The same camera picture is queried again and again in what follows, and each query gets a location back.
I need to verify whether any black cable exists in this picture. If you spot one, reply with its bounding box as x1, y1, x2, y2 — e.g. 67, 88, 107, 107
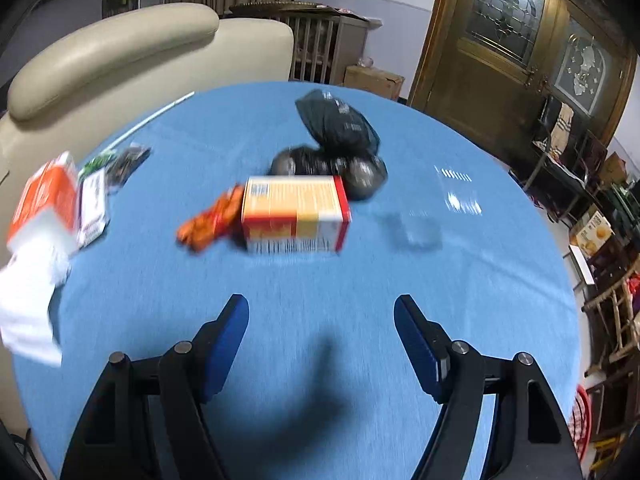
7, 432, 46, 478

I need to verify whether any blue tablecloth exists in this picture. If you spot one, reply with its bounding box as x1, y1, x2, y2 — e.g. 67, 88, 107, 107
10, 80, 588, 480

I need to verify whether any clear plastic container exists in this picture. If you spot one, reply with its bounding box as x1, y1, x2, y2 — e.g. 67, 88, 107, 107
385, 162, 486, 253

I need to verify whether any yellow printed carton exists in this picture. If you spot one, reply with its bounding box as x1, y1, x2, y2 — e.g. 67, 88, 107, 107
570, 210, 615, 261

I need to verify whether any orange and white box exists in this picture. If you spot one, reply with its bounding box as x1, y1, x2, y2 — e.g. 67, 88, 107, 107
241, 175, 352, 256

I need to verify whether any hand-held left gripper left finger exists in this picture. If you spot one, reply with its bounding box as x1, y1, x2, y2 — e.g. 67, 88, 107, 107
60, 294, 250, 480

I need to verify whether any brown open cardboard box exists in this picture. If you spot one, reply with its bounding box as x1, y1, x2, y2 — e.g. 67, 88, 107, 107
600, 152, 628, 186

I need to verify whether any white printed packet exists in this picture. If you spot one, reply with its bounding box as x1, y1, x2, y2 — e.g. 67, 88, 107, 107
76, 167, 111, 250

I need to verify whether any dark green packet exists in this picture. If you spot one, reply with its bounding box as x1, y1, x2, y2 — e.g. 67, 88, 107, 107
82, 144, 152, 196

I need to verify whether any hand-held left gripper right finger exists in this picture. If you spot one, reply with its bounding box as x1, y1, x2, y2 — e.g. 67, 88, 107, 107
393, 294, 585, 480

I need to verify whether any striped scarf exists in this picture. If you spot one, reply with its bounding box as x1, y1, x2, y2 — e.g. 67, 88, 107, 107
550, 102, 576, 153

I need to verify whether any white tissue paper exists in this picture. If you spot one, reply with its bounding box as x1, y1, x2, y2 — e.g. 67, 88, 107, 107
0, 210, 71, 367

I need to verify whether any red plastic basket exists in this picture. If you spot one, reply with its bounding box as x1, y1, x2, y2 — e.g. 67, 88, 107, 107
570, 384, 593, 461

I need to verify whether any orange snack wrapper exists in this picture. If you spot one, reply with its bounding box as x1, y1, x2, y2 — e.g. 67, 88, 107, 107
176, 185, 247, 252

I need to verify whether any rattan chair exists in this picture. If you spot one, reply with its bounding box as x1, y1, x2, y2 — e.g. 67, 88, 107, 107
582, 272, 640, 376

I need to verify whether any wooden double door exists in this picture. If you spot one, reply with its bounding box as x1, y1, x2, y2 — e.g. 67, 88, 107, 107
407, 0, 638, 161

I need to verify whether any beige leather sofa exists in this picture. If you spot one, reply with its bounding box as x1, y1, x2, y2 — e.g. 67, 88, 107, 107
0, 2, 295, 441

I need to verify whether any black metal chair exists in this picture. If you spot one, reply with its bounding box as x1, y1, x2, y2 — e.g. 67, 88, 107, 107
522, 95, 608, 221

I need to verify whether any thin white stick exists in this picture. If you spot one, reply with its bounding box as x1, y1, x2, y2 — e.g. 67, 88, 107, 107
102, 91, 196, 153

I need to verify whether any small black plastic bag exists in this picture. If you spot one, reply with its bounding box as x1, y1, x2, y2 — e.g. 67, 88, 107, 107
270, 145, 388, 202

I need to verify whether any wooden slatted crib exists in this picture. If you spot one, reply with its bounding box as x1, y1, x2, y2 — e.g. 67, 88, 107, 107
229, 2, 383, 86

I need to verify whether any orange tissue pack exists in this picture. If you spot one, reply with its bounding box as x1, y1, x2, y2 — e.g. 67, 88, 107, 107
6, 151, 81, 253

